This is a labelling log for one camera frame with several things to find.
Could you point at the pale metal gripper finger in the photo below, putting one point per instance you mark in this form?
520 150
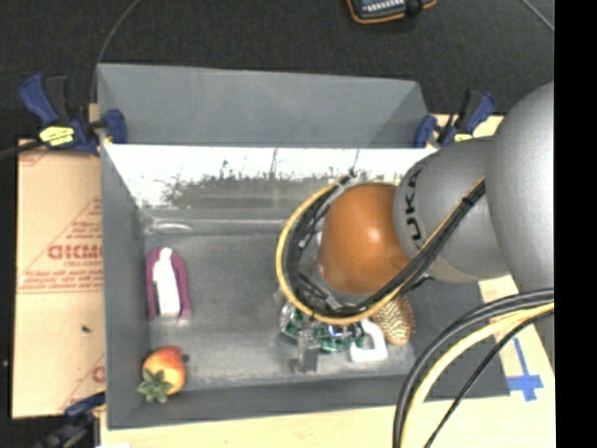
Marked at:
298 365
312 359

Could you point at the grey metal bin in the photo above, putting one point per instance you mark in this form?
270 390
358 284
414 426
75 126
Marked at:
233 269

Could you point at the red and yellow toy strawberry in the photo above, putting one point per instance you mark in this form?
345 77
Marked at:
164 370

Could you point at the purple and white brush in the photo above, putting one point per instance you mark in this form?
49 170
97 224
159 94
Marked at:
167 283

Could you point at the brown cardboard board red print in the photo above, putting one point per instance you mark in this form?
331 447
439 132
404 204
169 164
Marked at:
56 231

